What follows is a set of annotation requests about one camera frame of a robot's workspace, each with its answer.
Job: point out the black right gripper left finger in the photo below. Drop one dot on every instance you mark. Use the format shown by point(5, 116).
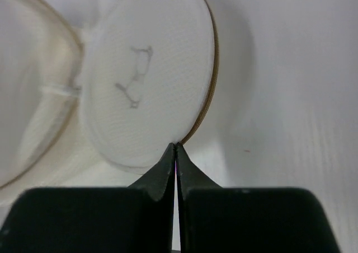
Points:
point(137, 218)

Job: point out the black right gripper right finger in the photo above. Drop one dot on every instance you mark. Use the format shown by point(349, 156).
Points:
point(217, 219)

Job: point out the white mesh laundry bag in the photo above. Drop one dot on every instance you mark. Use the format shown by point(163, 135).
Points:
point(115, 92)

